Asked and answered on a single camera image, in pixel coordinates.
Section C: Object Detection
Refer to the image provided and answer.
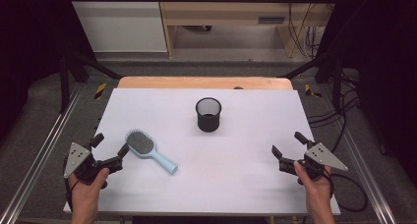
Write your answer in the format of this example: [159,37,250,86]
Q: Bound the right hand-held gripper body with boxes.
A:
[278,141,349,187]

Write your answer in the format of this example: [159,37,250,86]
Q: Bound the black curtain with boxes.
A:
[316,0,417,179]
[0,0,97,143]

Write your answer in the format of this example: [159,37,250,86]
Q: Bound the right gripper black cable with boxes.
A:
[323,168,337,198]

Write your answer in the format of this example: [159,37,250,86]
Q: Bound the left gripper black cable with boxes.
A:
[64,177,81,206]

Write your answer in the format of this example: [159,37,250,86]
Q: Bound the light blue hairbrush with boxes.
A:
[125,129,179,176]

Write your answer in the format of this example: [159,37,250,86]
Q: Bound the wooden table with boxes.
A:
[116,76,294,91]

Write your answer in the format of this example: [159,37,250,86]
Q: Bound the black looped floor cable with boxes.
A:
[329,172,369,214]

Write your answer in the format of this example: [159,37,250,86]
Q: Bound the black metal stand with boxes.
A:
[58,49,124,114]
[277,50,346,114]

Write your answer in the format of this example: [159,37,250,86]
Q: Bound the aluminium rail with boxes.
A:
[319,84,399,224]
[0,82,85,224]

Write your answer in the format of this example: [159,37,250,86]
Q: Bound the white cabinet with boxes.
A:
[64,0,169,54]

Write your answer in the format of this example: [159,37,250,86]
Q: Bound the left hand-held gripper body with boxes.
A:
[63,141,125,190]

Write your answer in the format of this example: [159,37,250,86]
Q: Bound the white table board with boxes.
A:
[63,87,342,217]

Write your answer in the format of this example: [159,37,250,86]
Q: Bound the bundle of black floor cables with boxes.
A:
[306,71,362,154]

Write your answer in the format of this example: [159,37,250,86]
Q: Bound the hanging wall cables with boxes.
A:
[284,0,328,61]

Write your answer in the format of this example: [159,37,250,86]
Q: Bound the yellow black tape marker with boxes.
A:
[93,83,108,100]
[304,84,324,99]

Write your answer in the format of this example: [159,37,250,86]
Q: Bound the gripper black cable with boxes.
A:
[323,168,337,198]
[64,177,81,206]

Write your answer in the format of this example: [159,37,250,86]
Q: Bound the person's right hand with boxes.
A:
[292,160,335,206]

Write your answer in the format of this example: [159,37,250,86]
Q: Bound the black mesh cup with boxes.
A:
[195,96,223,134]

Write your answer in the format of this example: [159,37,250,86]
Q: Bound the person's left hand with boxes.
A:
[67,166,111,207]

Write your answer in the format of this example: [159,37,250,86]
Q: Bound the light wooden desk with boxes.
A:
[156,0,340,59]

